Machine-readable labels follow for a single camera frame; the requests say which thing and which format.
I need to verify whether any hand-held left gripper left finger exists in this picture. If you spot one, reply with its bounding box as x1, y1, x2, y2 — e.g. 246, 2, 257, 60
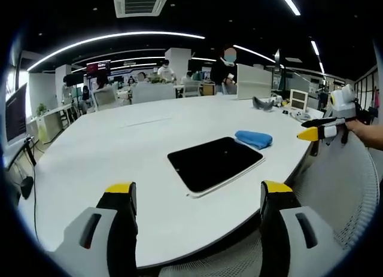
47, 182, 139, 277

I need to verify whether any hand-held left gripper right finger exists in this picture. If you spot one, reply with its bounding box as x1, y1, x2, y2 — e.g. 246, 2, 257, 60
259, 180, 339, 277

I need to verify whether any blue cleaning cloth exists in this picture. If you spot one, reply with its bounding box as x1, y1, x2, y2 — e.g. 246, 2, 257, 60
234, 130, 273, 150

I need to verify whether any black rectangular mirror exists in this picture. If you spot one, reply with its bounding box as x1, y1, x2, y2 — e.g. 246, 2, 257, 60
166, 136, 266, 194

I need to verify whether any person's right hand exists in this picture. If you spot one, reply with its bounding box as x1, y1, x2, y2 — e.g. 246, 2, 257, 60
346, 119, 383, 152

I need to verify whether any white game controller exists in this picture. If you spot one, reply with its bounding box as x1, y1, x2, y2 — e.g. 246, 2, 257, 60
288, 109, 312, 121

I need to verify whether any white framed box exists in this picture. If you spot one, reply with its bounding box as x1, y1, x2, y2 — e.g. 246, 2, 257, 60
288, 89, 309, 111

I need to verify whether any grey object on table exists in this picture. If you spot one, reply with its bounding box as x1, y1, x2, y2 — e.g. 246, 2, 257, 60
252, 96, 275, 112

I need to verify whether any white mesh office chair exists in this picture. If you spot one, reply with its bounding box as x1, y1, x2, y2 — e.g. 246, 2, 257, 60
161, 133, 381, 277

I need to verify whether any white desk partition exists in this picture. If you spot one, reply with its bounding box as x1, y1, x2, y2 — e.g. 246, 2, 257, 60
236, 63, 273, 101

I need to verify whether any computer monitor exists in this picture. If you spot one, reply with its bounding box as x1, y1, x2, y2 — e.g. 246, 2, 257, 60
4, 83, 28, 146

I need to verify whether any ceiling air conditioner vent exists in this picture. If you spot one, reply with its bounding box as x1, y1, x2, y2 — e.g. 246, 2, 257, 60
113, 0, 171, 19

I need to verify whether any black cable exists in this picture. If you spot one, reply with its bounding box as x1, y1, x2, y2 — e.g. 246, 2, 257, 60
25, 135, 39, 239

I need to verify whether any red wall screen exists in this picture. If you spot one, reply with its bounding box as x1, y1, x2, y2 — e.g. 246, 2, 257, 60
86, 60, 112, 74

